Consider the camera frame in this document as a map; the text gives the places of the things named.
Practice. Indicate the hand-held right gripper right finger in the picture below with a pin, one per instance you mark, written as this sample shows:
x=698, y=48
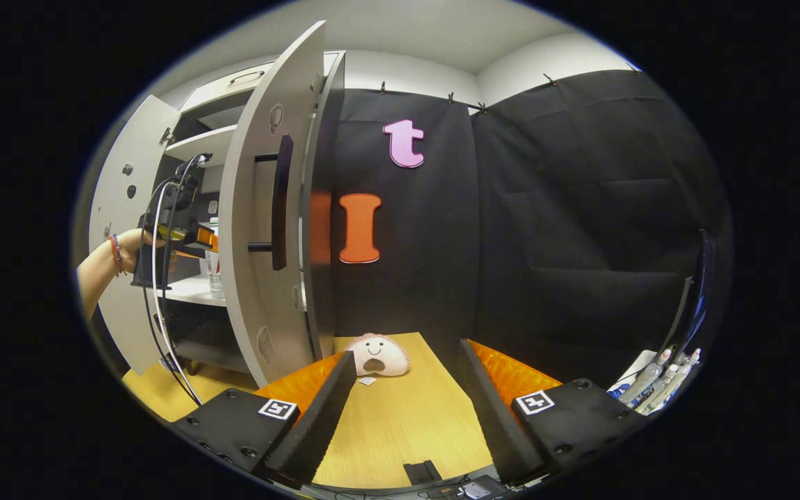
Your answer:
x=497, y=423

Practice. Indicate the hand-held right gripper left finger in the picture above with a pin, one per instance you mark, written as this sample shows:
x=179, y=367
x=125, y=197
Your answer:
x=323, y=423

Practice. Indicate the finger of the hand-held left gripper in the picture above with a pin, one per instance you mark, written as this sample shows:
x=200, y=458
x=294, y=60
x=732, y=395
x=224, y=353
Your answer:
x=198, y=239

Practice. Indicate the white bottle green label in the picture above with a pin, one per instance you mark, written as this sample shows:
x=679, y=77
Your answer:
x=215, y=271

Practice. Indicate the white right cabinet door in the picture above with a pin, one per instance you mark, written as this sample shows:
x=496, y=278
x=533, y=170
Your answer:
x=247, y=208

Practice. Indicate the white cabinet door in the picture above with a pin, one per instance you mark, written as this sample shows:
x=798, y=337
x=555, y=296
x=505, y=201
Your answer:
x=212, y=87
x=112, y=208
x=247, y=208

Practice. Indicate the small white paper tag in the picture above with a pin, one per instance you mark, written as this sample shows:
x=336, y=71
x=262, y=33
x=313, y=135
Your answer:
x=367, y=380

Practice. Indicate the white open cabinet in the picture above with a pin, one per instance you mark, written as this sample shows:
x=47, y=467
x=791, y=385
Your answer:
x=198, y=142

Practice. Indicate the white left cabinet door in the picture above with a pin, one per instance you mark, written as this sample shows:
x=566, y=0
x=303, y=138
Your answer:
x=112, y=208

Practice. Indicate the pink smiling plush toy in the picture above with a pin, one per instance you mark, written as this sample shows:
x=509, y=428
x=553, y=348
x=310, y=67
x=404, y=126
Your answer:
x=379, y=354

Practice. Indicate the white upper cabinet door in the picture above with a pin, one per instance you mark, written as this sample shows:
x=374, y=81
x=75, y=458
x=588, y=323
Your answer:
x=212, y=87

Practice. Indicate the black backdrop cloth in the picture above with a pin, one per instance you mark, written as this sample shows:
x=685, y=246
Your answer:
x=546, y=243

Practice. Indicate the dark monitor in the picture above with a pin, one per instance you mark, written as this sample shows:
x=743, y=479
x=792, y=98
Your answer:
x=698, y=298

